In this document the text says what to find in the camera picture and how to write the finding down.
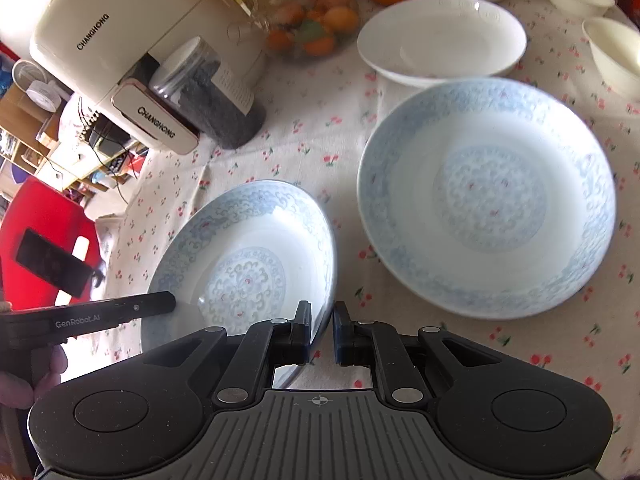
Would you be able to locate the blue patterned porcelain plate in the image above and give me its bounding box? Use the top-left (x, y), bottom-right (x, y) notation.
top-left (141, 180), bottom-right (337, 351)

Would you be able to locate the large cream plastic bowl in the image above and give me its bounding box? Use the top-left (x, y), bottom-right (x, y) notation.
top-left (582, 18), bottom-right (640, 102)

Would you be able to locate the person's left hand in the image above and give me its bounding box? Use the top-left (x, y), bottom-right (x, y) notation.
top-left (0, 343), bottom-right (68, 411)

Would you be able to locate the black phone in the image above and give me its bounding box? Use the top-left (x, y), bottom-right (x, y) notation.
top-left (15, 229), bottom-right (94, 298)

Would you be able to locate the red chair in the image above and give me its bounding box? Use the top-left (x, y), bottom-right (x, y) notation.
top-left (1, 177), bottom-right (102, 311)

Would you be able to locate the cherry print tablecloth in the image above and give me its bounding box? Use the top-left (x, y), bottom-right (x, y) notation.
top-left (106, 0), bottom-right (639, 479)

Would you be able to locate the dark tea jar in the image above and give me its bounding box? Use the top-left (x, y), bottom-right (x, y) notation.
top-left (150, 36), bottom-right (266, 150)

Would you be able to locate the white Changhong appliance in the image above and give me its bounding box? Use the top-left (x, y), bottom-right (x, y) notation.
top-left (29, 0), bottom-right (267, 155)

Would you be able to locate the plain white deep plate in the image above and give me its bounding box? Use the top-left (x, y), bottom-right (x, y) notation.
top-left (357, 0), bottom-right (527, 88)

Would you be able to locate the clear jar of kumquats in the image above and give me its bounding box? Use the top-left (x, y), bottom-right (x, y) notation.
top-left (235, 0), bottom-right (361, 63)

